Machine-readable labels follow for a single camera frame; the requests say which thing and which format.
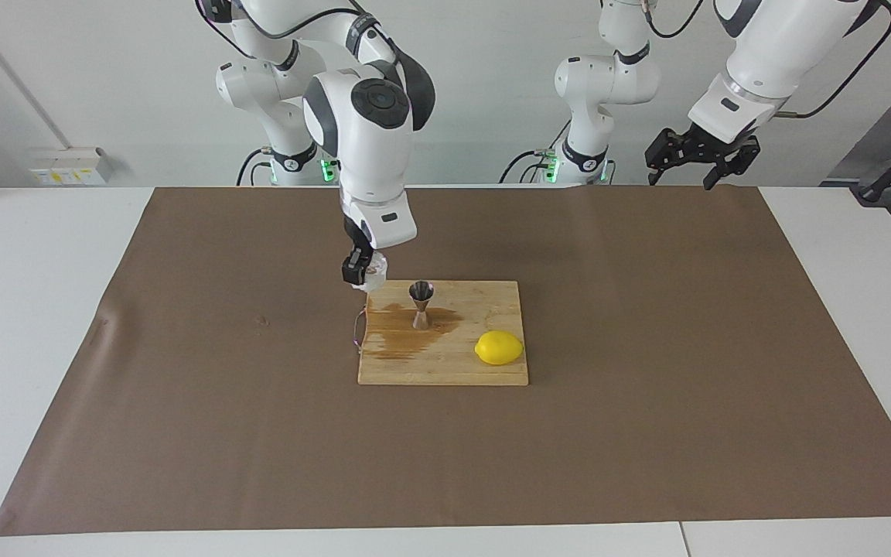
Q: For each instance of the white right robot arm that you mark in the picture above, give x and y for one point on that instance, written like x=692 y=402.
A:
x=368 y=139

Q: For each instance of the yellow lemon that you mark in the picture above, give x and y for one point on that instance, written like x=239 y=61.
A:
x=498 y=348

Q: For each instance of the steel double jigger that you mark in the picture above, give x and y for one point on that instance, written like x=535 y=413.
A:
x=421 y=292

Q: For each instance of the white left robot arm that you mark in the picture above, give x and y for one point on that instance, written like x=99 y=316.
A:
x=770 y=46

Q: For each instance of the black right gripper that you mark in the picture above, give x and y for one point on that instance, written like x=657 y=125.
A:
x=359 y=236

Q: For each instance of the white wall socket box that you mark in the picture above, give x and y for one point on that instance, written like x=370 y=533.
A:
x=66 y=172

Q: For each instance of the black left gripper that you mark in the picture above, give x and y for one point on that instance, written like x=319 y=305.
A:
x=716 y=145

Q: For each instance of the wooden cutting board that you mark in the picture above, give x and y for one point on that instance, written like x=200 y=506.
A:
x=445 y=367

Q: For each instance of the brown paper table mat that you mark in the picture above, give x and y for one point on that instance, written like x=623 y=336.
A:
x=445 y=464

